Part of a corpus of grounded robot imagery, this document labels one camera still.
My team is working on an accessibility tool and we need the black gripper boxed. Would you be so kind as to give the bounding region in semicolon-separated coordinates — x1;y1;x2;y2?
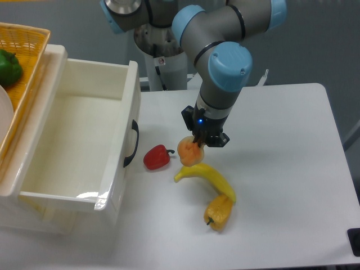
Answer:
181;106;230;148

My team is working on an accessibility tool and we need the round orange bread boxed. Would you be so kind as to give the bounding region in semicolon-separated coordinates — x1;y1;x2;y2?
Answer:
177;136;204;167

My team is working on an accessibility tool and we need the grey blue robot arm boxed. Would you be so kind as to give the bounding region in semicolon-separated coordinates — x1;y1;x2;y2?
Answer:
100;1;287;147

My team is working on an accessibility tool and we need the open upper white drawer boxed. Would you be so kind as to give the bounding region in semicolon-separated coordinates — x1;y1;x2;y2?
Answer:
20;59;140;212

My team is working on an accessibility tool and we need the white drawer cabinet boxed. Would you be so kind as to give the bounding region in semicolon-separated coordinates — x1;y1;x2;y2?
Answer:
1;45;141;234

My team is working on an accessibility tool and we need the yellow banana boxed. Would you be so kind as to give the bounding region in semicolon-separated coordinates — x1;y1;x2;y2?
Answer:
174;163;237;203

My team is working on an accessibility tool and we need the red bell pepper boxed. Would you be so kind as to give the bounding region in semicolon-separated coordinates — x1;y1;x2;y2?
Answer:
143;145;175;170

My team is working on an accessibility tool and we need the yellow bell pepper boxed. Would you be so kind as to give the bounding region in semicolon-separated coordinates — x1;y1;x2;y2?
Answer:
204;194;233;231

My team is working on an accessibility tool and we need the black object at table edge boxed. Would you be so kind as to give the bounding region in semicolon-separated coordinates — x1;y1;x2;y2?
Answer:
347;228;360;257

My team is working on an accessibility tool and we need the yellow woven basket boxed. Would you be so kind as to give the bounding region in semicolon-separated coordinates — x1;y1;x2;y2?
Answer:
1;22;51;161

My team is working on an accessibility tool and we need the white plate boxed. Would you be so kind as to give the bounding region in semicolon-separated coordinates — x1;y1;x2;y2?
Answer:
0;87;14;143

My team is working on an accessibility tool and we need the green bell pepper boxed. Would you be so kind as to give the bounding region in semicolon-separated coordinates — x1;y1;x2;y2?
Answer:
1;49;23;88

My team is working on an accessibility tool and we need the black drawer handle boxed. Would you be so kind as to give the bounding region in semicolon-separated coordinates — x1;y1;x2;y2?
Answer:
123;119;140;168

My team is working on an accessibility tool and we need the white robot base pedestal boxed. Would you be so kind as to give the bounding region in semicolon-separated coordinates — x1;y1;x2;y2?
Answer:
134;24;187;91

